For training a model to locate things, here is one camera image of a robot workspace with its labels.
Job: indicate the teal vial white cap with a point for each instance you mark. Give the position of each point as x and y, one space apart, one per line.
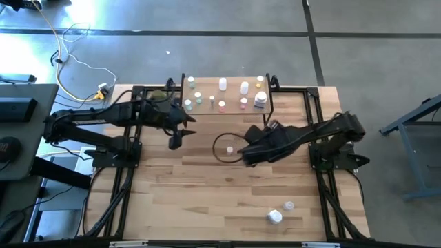
188 105

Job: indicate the green vial white cap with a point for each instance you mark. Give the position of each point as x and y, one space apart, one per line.
197 98
191 82

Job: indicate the black aluminium frame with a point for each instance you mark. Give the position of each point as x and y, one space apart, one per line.
313 92

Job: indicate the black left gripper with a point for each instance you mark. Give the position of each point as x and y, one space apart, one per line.
174 120

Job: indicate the plain white plastic bottle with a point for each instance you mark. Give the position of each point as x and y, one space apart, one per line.
244 88

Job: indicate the black desk leg bar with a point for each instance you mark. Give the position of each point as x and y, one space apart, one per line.
58 172

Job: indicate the potted green plant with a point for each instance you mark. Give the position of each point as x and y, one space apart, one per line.
158 94

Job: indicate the large white round jar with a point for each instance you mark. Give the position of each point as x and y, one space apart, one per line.
275 216

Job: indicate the grey floor plate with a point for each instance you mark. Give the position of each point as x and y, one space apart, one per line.
62 198

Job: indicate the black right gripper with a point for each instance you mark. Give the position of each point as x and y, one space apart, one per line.
272 144

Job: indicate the person's shoe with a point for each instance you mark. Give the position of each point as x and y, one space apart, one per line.
20 4

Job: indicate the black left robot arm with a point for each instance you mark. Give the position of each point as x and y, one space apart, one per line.
103 115

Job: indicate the white edge bracket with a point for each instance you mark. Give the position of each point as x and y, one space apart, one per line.
129 244
320 245

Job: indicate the clear vial white cap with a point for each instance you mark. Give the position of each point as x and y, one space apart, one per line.
288 205

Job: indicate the grey-blue table leg frame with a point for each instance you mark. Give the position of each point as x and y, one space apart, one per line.
411 162

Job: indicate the yellow plug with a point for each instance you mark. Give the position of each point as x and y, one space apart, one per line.
100 95

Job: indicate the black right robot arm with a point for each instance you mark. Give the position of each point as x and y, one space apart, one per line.
327 127

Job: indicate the white bottle blue label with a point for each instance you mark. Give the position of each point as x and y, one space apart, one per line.
260 100

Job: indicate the thin grey tube vial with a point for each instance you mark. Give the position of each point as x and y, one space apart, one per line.
212 100

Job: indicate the pink vial white cap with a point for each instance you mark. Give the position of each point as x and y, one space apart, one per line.
243 103

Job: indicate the white power adapter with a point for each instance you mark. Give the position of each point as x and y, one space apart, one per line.
103 86

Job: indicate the white ribbed-lid plastic jar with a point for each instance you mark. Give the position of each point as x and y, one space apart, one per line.
223 84

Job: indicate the wooden shelf black legs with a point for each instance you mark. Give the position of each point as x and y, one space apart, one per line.
234 93

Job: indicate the grey desk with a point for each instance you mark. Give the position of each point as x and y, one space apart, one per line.
31 137

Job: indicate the yellow vial white cap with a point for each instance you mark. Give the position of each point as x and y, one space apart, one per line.
259 82

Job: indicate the orange vial white cap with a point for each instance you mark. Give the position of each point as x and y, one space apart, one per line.
229 150

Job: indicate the black box device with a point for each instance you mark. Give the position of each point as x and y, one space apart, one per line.
17 109

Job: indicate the white box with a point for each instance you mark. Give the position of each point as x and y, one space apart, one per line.
81 165

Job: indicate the small pink bottle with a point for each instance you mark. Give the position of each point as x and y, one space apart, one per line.
222 106

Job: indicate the black cap orange print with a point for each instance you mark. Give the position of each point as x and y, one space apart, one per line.
9 149

